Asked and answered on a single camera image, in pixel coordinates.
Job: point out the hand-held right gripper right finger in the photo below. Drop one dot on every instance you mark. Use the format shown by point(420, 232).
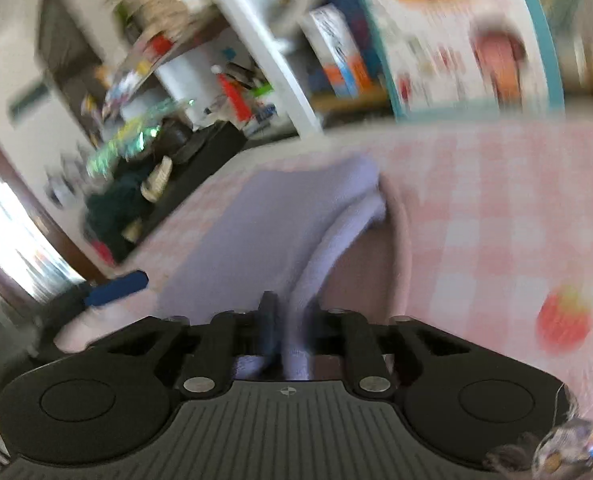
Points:
point(361, 350)

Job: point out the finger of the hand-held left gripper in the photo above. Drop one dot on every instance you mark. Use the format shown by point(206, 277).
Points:
point(119, 288)

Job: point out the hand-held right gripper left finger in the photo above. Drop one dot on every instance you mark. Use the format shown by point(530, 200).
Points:
point(269, 325)

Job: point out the mauve pink garment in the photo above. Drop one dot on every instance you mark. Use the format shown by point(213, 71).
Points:
point(361, 280)

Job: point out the lavender knit garment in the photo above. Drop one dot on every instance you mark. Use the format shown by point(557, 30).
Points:
point(276, 220)

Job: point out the dark green cloth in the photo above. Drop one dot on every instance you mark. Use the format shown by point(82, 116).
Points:
point(116, 210)

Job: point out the beige slipper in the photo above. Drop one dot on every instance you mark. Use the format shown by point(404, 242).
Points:
point(157, 180)

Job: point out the black low cabinet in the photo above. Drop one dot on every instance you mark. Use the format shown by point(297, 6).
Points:
point(196, 160)

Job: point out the pink checked bed sheet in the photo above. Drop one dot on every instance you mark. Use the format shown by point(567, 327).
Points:
point(501, 210)

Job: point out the red plastic toy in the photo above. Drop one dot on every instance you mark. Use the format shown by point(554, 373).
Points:
point(236, 97)

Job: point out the orange and blue box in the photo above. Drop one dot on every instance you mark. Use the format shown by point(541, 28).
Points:
point(339, 55)

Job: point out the teal bordered picture poster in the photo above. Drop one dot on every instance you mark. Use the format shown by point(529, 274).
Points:
point(456, 35)

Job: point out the brown door frame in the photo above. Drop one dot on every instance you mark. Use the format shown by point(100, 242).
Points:
point(21, 210)

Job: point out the white shelf frame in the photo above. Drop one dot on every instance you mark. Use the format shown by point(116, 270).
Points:
point(271, 45)

